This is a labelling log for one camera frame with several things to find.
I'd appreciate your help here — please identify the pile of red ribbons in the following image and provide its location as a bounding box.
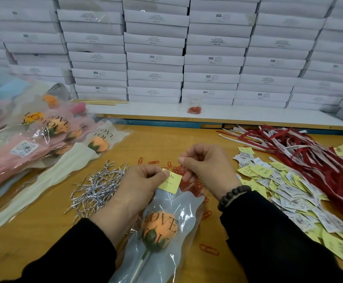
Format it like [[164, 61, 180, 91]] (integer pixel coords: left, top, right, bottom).
[[219, 125, 343, 230]]

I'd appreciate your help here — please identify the pile of orange paper clips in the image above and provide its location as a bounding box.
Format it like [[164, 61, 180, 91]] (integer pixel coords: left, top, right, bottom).
[[137, 156, 221, 256]]

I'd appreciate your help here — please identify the wall of stacked white boxes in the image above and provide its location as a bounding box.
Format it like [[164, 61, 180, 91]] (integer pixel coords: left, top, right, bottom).
[[0, 0, 343, 112]]

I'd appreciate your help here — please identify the pile of yellow white tags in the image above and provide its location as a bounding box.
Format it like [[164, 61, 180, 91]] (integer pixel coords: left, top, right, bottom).
[[233, 144, 343, 279]]

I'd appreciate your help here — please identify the long white board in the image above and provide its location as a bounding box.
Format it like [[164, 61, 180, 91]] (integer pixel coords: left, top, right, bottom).
[[92, 103, 343, 131]]

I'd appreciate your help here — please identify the person's left forearm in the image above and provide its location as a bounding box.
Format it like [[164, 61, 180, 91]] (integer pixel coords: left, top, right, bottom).
[[0, 218, 118, 283]]

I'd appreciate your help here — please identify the person's right hand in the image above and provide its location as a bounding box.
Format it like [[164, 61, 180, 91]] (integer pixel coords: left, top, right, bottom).
[[177, 144, 243, 201]]

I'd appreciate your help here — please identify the person's left hand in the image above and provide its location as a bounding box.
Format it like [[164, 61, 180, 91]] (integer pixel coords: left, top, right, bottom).
[[92, 164, 169, 245]]

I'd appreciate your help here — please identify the black bead bracelet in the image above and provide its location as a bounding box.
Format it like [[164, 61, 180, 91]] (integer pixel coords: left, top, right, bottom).
[[218, 184, 253, 213]]

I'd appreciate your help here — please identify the yellow sticky note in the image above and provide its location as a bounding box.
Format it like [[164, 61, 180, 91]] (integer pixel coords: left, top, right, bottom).
[[159, 169, 183, 195]]

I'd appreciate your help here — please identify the pile of flowers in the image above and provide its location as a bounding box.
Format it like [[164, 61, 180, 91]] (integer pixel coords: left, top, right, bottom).
[[0, 68, 101, 201]]

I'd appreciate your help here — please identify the pile of silver twist ties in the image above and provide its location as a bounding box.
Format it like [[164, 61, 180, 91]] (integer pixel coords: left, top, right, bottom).
[[65, 161, 128, 221]]

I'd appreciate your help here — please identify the blue orange rose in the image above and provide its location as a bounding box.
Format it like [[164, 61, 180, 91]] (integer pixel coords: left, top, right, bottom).
[[109, 188, 205, 283]]

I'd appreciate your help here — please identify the cream orange rose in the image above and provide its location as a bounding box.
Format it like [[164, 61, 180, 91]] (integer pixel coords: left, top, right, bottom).
[[0, 121, 130, 238]]

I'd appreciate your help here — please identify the person's right forearm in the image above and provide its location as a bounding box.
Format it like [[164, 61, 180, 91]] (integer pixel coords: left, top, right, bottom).
[[220, 190, 343, 283]]

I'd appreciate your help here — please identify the small bag of red clips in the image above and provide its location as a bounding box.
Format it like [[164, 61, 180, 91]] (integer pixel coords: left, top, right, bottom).
[[187, 97, 203, 114]]

